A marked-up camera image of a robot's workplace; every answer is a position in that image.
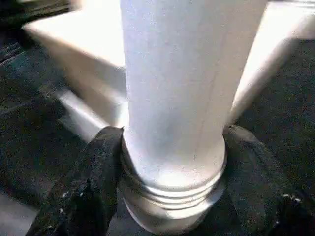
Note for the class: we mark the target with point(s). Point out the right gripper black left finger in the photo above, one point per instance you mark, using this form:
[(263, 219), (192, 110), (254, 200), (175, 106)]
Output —
[(86, 184)]

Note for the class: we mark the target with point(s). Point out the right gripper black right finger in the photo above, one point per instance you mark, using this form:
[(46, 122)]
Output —
[(258, 191)]

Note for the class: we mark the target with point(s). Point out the white plastic table leg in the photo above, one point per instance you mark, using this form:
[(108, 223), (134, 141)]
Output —
[(177, 86)]

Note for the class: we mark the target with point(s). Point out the white plastic table top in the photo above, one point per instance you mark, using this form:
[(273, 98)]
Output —
[(73, 49)]

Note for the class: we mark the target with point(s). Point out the black shiny mat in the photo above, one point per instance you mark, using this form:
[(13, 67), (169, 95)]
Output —
[(283, 98)]

